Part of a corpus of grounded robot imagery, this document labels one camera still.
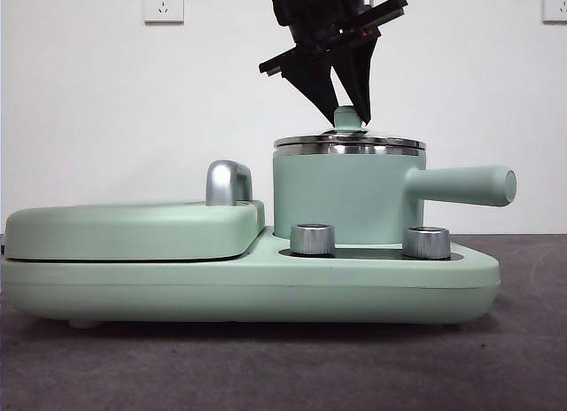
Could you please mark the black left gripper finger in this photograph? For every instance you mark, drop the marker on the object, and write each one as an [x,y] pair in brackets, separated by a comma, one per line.
[361,74]
[314,83]

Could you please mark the glass lid green knob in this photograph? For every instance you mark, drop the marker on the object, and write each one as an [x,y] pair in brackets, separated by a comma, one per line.
[345,118]

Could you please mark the silver control knob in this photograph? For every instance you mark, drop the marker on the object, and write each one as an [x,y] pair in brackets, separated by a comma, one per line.
[426,243]
[312,240]

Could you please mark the green breakfast machine base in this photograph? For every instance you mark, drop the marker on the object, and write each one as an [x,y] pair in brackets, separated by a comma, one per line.
[266,291]

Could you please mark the white wall socket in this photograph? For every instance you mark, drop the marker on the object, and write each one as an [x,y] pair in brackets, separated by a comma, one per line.
[556,5]
[163,5]

